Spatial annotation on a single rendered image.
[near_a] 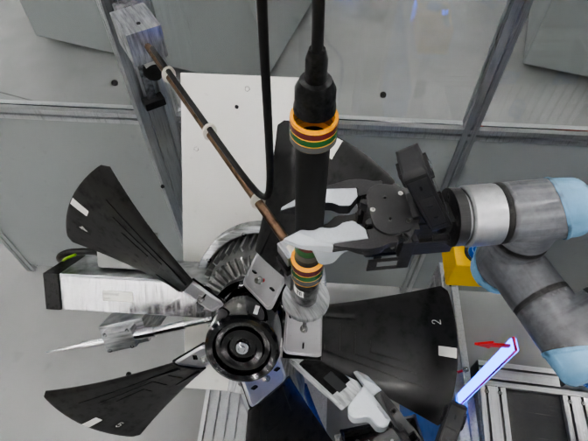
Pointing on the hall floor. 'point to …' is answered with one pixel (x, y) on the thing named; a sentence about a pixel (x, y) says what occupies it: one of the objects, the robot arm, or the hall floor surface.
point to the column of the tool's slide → (152, 124)
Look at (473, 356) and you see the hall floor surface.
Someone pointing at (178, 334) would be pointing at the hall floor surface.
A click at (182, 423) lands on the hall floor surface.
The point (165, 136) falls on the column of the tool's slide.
